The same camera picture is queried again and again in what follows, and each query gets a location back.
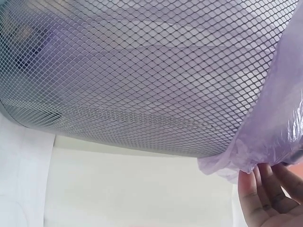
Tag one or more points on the person's right hand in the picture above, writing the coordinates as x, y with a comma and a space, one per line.
272, 208

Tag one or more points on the grey metal mesh waste bin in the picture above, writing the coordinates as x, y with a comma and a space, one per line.
132, 78

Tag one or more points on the purple plastic bin bag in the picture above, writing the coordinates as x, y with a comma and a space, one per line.
279, 99

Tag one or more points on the person's right fingers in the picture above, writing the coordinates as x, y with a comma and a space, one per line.
262, 186

